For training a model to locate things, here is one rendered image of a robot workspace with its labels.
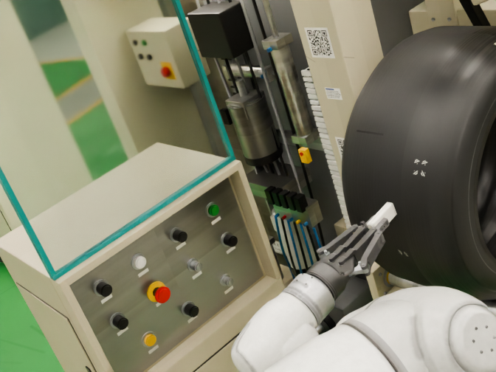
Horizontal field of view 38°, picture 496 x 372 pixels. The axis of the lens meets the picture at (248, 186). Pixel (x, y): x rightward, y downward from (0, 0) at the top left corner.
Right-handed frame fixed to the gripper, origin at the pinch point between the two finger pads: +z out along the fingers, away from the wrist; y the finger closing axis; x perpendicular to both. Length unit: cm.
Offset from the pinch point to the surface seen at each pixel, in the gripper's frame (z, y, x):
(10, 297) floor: -28, 312, 122
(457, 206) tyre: 8.3, -12.2, 0.6
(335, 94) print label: 26.3, 30.6, -9.3
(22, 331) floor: -39, 269, 121
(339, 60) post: 27.6, 26.2, -18.1
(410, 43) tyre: 33.0, 9.6, -19.4
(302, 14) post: 29, 34, -29
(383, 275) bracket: 11.7, 22.3, 35.3
